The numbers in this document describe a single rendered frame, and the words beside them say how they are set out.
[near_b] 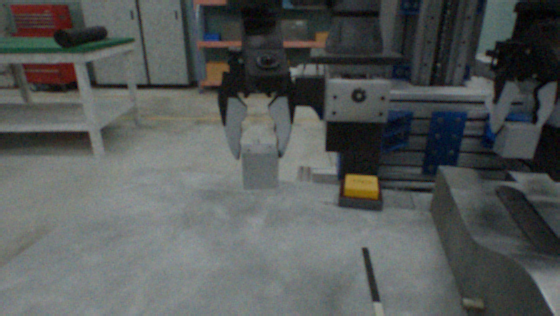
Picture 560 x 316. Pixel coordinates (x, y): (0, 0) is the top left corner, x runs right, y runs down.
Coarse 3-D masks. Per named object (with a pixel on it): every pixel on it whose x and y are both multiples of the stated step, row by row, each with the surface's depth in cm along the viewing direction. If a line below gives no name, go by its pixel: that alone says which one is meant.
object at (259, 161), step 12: (252, 144) 54; (264, 144) 50; (252, 156) 47; (264, 156) 47; (276, 156) 47; (252, 168) 47; (264, 168) 48; (276, 168) 48; (252, 180) 48; (264, 180) 48; (276, 180) 48
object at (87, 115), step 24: (0, 48) 253; (24, 48) 254; (48, 48) 254; (72, 48) 255; (96, 48) 276; (120, 48) 326; (24, 72) 361; (24, 96) 365; (0, 120) 306; (24, 120) 306; (48, 120) 306; (72, 120) 306; (96, 120) 284; (96, 144) 288
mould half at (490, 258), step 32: (448, 192) 53; (480, 192) 51; (544, 192) 51; (448, 224) 52; (480, 224) 44; (512, 224) 44; (448, 256) 50; (480, 256) 39; (512, 256) 32; (544, 256) 34; (480, 288) 38; (512, 288) 31; (544, 288) 27
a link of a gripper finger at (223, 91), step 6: (222, 72) 44; (228, 72) 45; (222, 78) 44; (228, 78) 44; (222, 84) 44; (228, 84) 45; (222, 90) 45; (228, 90) 45; (234, 90) 45; (222, 96) 45; (228, 96) 45; (234, 96) 45; (222, 102) 45; (222, 108) 46; (222, 114) 46; (222, 120) 46
